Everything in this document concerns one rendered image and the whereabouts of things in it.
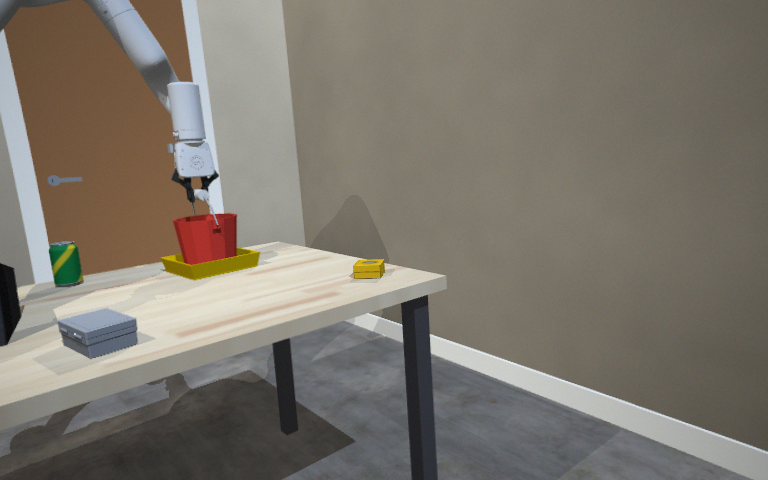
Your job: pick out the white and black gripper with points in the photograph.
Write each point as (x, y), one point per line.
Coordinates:
(196, 161)

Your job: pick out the green drink can with yellow stripe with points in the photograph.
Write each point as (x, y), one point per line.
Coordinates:
(65, 264)

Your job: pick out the yellow square tray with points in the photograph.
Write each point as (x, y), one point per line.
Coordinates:
(212, 268)

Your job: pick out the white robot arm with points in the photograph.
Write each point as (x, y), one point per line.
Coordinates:
(134, 37)

